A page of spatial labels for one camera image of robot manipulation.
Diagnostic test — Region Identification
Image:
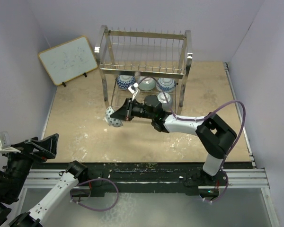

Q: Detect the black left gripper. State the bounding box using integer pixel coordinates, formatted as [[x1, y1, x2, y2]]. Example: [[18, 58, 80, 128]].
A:
[[1, 132, 58, 200]]

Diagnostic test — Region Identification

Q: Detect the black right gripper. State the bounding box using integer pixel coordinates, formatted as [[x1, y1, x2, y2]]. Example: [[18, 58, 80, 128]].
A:
[[111, 98, 155, 121]]

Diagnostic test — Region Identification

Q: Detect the blue patterned bowl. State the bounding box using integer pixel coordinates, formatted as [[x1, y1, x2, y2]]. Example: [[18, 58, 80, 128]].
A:
[[105, 106, 123, 127]]

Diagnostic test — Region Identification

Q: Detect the red zigzag patterned bowl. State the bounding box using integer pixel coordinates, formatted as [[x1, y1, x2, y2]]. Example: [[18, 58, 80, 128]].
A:
[[116, 75, 136, 90]]

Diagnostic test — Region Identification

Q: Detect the light green celadon bowl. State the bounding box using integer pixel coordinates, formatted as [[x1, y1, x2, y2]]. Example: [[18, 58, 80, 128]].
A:
[[138, 76, 156, 91]]

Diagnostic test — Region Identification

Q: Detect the white red rimmed bowl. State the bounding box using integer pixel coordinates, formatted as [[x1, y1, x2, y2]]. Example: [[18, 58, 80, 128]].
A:
[[157, 92, 173, 111]]

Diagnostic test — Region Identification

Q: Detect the blue floral bowl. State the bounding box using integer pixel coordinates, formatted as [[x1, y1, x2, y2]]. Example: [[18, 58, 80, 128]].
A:
[[156, 78, 176, 93]]

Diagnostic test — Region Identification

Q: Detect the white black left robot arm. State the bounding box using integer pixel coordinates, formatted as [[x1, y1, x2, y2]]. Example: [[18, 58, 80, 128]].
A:
[[0, 132, 88, 227]]

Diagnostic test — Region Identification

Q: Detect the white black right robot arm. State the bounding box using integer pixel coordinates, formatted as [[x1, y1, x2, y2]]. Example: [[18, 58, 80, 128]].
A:
[[106, 95, 237, 185]]

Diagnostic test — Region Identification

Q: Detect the stainless steel dish rack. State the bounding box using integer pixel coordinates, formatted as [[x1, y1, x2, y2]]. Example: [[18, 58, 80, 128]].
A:
[[94, 25, 193, 114]]

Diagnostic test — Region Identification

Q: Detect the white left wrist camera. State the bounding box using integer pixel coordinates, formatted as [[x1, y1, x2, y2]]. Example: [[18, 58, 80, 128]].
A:
[[0, 131, 20, 154]]

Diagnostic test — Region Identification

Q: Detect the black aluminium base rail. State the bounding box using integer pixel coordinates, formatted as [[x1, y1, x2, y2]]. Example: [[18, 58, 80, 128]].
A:
[[37, 161, 268, 197]]

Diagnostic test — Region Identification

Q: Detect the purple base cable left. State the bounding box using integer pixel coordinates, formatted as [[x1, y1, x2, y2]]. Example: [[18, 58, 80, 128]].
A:
[[70, 177, 119, 211]]

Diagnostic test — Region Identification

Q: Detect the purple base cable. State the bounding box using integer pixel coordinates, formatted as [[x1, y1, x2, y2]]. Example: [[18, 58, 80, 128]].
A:
[[202, 170, 230, 203], [70, 177, 119, 211]]

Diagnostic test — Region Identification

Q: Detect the small whiteboard yellow frame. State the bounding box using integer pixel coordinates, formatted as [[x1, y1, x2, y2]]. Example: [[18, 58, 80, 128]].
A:
[[38, 36, 98, 86]]

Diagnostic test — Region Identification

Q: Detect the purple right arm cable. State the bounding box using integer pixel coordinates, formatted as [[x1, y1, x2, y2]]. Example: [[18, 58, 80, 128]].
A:
[[136, 77, 247, 166]]

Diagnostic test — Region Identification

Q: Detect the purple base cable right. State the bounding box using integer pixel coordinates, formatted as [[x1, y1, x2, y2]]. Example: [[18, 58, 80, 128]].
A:
[[202, 170, 230, 203]]

